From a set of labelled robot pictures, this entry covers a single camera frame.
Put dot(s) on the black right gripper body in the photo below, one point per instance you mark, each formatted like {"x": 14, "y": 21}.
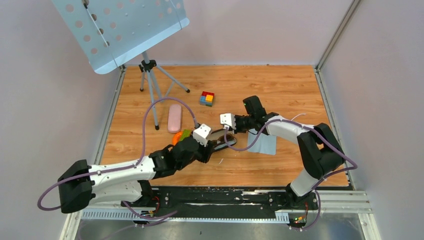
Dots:
{"x": 243, "y": 123}

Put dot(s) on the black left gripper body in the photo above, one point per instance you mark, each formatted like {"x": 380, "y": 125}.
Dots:
{"x": 203, "y": 153}

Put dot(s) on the black glasses case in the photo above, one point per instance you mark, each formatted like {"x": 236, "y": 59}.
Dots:
{"x": 218, "y": 139}

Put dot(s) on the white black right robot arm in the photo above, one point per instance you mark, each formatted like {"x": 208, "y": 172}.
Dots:
{"x": 320, "y": 152}

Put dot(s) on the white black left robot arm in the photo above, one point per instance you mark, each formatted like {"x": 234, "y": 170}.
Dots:
{"x": 83, "y": 184}

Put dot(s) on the green toy brick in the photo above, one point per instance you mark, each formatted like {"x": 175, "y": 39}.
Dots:
{"x": 185, "y": 134}

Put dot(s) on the right blue cleaning cloth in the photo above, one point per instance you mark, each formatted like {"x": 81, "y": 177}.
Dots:
{"x": 265, "y": 144}

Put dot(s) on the pink glasses case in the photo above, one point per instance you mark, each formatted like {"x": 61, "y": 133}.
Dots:
{"x": 174, "y": 121}

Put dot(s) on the colourful toy brick cube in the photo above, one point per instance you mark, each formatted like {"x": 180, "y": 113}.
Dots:
{"x": 207, "y": 99}

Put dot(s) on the perforated music stand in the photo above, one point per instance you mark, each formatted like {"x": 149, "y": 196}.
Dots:
{"x": 113, "y": 32}

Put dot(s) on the orange ring toy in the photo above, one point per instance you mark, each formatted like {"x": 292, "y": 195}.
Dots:
{"x": 177, "y": 137}

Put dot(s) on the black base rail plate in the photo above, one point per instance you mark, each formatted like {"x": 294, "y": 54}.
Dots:
{"x": 225, "y": 203}

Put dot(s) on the white frame sunglasses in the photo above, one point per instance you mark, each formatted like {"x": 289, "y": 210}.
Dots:
{"x": 298, "y": 115}

